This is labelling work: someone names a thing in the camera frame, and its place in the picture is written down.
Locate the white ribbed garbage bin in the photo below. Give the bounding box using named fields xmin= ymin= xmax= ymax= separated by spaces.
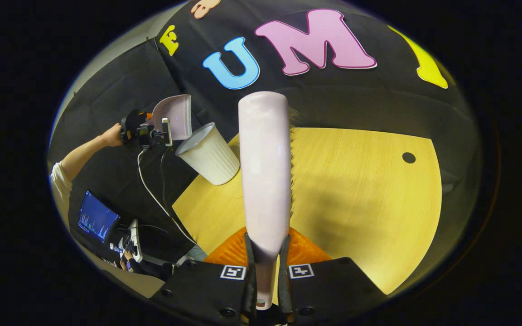
xmin=174 ymin=122 xmax=242 ymax=186

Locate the small lilac broom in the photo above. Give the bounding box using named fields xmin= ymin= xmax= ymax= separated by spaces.
xmin=237 ymin=91 xmax=295 ymax=311

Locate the white cable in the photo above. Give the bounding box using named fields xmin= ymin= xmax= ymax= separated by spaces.
xmin=136 ymin=149 xmax=198 ymax=247

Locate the wooden desktop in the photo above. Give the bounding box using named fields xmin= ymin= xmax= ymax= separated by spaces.
xmin=172 ymin=127 xmax=443 ymax=295

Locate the lilac dustpan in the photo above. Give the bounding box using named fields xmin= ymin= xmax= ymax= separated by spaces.
xmin=151 ymin=94 xmax=193 ymax=141

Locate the person's white shirt sleeve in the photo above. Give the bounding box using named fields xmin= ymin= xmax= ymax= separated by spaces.
xmin=49 ymin=162 xmax=74 ymax=227

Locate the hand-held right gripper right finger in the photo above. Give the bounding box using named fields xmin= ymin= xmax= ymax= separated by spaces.
xmin=278 ymin=227 xmax=387 ymax=325

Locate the monitor with blue screen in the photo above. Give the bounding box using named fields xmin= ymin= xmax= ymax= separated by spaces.
xmin=77 ymin=190 xmax=121 ymax=243

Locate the black backdrop cloth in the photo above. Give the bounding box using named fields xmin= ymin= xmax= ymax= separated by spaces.
xmin=48 ymin=0 xmax=483 ymax=259

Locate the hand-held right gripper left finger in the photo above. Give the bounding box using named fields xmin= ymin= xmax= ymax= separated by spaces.
xmin=149 ymin=227 xmax=259 ymax=326

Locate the beige side table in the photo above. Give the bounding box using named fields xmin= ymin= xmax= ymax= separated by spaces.
xmin=100 ymin=258 xmax=167 ymax=300

